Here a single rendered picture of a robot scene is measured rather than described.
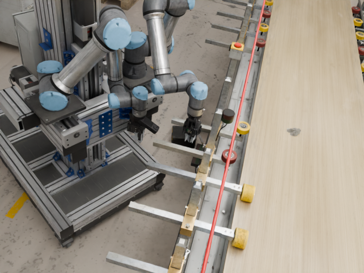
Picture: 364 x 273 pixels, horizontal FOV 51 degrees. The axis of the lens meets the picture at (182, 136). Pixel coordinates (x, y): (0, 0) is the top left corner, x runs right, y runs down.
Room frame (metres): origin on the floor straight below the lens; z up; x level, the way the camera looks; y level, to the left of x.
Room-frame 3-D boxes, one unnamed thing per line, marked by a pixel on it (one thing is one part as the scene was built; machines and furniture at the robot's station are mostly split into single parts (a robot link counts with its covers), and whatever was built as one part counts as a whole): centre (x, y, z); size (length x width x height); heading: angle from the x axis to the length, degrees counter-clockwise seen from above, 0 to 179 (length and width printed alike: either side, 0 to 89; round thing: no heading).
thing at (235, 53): (1.96, -0.23, 1.18); 0.07 x 0.07 x 0.08; 82
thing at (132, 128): (1.47, 0.24, 0.97); 0.09 x 0.08 x 0.12; 82
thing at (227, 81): (1.70, -0.19, 0.93); 0.04 x 0.04 x 0.48; 82
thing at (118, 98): (1.44, 0.34, 1.13); 0.11 x 0.11 x 0.08; 23
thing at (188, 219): (0.94, -0.09, 0.95); 0.14 x 0.06 x 0.05; 172
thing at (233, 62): (1.96, -0.23, 0.93); 0.05 x 0.05 x 0.45; 82
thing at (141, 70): (1.80, 0.33, 1.09); 0.15 x 0.15 x 0.10
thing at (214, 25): (2.91, -0.30, 0.81); 0.44 x 0.03 x 0.04; 82
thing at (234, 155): (1.40, -0.26, 0.85); 0.08 x 0.08 x 0.11
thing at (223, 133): (1.67, -0.14, 0.81); 0.44 x 0.03 x 0.04; 82
